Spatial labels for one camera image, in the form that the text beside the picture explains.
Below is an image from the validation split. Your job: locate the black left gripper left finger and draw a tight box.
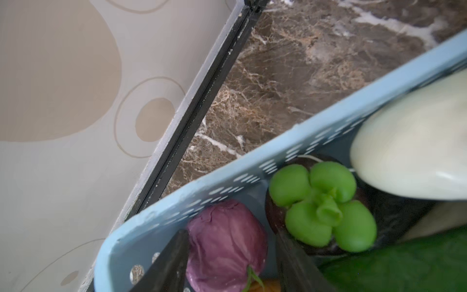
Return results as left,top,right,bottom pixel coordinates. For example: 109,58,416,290
130,229,190,292

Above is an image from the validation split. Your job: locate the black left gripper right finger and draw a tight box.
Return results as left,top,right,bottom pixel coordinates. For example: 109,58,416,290
276,231,336,292

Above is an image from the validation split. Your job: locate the purple cabbage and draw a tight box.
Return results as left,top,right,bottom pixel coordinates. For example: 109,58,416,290
186,200,268,292

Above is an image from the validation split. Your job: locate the blue plastic basket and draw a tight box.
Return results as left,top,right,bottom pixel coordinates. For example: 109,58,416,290
94,32,467,292

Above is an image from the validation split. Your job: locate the mangosteen with green calyx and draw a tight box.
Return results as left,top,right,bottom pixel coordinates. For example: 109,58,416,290
265,154,378,256

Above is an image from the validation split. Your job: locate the green cucumber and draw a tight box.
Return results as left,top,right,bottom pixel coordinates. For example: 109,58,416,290
321,226,467,292

